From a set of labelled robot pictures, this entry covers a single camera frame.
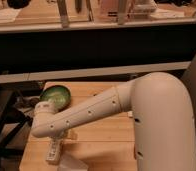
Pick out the grey metal post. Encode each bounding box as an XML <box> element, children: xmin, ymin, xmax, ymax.
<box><xmin>117</xmin><ymin>0</ymin><xmax>127</xmax><ymax>25</ymax></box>
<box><xmin>57</xmin><ymin>0</ymin><xmax>69</xmax><ymax>28</ymax></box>

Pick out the black chair frame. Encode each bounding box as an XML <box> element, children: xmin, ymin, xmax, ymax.
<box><xmin>0</xmin><ymin>85</ymin><xmax>32</xmax><ymax>171</ymax></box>

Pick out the grey metal post right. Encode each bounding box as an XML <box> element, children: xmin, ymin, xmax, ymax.
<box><xmin>117</xmin><ymin>0</ymin><xmax>127</xmax><ymax>25</ymax></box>

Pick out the white plastic bottle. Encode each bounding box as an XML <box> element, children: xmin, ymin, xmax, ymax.
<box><xmin>46</xmin><ymin>139</ymin><xmax>62</xmax><ymax>165</ymax></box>

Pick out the green ceramic bowl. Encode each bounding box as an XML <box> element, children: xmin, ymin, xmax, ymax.
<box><xmin>40</xmin><ymin>85</ymin><xmax>71</xmax><ymax>111</ymax></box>

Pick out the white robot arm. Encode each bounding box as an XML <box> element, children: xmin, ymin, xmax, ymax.
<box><xmin>32</xmin><ymin>72</ymin><xmax>196</xmax><ymax>171</ymax></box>

